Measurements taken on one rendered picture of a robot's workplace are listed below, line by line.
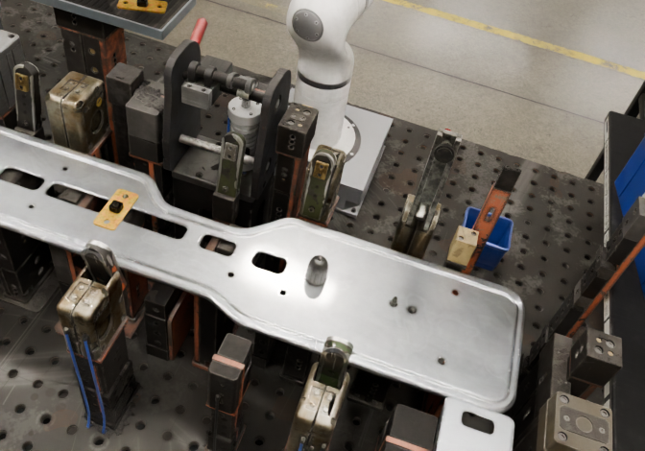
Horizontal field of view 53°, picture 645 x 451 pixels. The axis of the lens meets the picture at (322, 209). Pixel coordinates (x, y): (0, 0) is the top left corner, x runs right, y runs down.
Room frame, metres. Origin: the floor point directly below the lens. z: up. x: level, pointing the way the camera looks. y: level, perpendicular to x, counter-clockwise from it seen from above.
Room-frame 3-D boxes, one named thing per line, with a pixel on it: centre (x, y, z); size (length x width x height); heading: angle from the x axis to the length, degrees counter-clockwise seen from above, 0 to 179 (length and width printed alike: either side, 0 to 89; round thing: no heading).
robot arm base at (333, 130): (1.19, 0.05, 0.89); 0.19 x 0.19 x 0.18
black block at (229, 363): (0.46, 0.08, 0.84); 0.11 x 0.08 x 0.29; 171
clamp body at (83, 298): (0.49, 0.29, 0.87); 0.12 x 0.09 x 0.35; 171
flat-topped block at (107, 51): (1.03, 0.50, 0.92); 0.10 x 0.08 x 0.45; 81
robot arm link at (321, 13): (1.15, 0.07, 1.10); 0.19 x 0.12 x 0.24; 162
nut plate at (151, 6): (1.01, 0.39, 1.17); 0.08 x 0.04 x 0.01; 99
